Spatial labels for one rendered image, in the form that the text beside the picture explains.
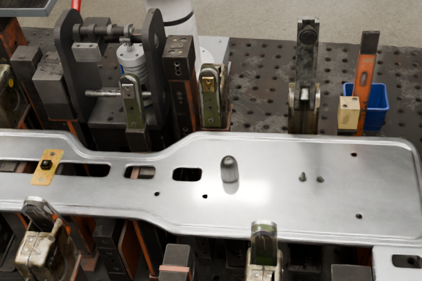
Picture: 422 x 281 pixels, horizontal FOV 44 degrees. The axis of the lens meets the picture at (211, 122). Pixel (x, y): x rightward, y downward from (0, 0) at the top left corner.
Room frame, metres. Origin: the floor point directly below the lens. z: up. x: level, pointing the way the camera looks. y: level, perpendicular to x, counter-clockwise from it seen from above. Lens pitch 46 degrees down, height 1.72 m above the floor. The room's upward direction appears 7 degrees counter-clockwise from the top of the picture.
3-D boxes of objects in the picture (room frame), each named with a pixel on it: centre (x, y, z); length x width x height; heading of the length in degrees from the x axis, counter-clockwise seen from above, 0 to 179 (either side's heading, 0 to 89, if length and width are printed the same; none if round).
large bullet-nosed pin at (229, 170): (0.57, -0.02, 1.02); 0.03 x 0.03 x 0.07
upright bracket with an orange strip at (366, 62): (0.67, -0.28, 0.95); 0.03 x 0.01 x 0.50; 78
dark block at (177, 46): (0.80, 0.05, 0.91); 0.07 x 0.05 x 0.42; 168
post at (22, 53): (0.87, 0.36, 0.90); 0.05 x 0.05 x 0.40; 78
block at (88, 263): (0.65, 0.31, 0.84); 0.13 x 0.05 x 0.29; 168
